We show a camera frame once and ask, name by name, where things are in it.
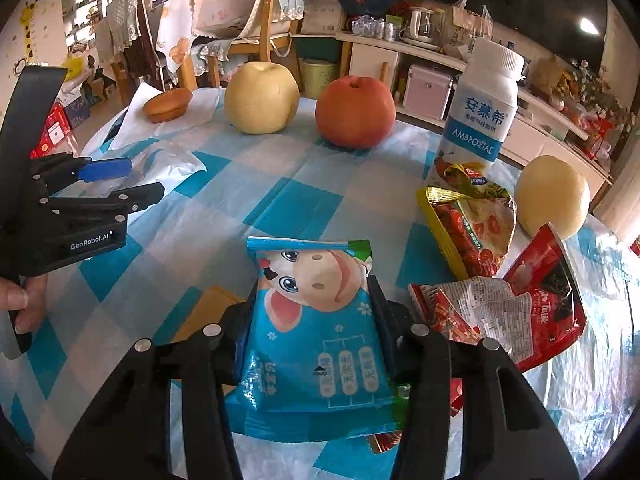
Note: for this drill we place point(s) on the red crumpled snack bag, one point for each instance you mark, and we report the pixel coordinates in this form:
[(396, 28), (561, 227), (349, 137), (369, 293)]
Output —
[(535, 311)]

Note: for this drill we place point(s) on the wooden chair with cloths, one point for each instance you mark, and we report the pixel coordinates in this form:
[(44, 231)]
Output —
[(261, 29)]

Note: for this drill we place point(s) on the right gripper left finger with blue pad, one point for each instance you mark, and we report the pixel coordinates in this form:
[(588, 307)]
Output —
[(125, 432)]

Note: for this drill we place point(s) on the dark wooden dining chair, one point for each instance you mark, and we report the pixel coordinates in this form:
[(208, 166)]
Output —
[(125, 45)]

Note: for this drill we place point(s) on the pink storage box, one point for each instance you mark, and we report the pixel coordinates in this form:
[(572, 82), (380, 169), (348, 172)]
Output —
[(427, 92)]

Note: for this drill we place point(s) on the white grey wipes pouch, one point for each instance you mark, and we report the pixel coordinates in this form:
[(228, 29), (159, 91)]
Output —
[(152, 161)]

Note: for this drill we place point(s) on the cream tv cabinet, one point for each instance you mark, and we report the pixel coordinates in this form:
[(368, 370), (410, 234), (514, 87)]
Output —
[(379, 58)]

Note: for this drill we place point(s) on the white paper napkin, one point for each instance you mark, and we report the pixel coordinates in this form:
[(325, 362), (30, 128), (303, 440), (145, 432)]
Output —
[(136, 127)]

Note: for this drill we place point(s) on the yellow pear left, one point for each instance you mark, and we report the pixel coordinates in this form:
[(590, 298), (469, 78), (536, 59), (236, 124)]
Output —
[(261, 98)]

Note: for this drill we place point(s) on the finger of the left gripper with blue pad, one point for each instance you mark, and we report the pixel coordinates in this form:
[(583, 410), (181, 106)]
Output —
[(123, 203), (107, 169)]

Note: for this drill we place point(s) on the upright white yogurt bottle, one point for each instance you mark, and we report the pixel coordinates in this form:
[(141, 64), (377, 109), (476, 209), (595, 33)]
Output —
[(484, 106)]

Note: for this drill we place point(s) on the yellow pear right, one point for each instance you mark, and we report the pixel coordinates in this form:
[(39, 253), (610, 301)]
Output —
[(551, 191)]

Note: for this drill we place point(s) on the blue white checkered tablecloth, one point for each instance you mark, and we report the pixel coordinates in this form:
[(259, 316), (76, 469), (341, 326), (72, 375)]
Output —
[(292, 184)]

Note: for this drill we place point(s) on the brown muffin cake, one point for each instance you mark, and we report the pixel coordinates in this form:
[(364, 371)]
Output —
[(168, 105)]

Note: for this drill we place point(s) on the red gift boxes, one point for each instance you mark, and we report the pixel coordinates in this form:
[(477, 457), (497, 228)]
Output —
[(57, 135)]

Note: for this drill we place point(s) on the blue cartoon snack bag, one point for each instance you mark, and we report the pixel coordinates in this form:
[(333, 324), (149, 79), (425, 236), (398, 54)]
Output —
[(312, 364)]

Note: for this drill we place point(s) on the person's left hand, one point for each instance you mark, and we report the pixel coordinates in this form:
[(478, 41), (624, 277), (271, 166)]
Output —
[(27, 301)]

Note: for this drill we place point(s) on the red apple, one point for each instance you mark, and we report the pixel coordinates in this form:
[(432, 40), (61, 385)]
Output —
[(355, 112)]

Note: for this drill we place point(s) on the yellow pear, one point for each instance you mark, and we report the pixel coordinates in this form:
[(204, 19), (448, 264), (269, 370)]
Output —
[(261, 98), (551, 191)]

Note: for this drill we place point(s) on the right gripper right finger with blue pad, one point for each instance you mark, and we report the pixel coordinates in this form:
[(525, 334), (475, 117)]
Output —
[(507, 432)]

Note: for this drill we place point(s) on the clear plastic bag on cabinet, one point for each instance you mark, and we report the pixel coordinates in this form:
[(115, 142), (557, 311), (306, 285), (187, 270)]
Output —
[(462, 27)]

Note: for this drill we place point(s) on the green waste bin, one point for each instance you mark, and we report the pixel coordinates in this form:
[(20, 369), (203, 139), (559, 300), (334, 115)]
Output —
[(316, 75)]

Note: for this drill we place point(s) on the square tan biscuit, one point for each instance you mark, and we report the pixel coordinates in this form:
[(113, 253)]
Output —
[(208, 309)]

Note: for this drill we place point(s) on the white electric kettle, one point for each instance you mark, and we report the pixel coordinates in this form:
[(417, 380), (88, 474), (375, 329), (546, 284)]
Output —
[(419, 30)]

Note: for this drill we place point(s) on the yellow red snack bag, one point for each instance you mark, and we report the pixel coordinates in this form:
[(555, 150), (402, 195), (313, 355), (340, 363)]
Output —
[(471, 218)]

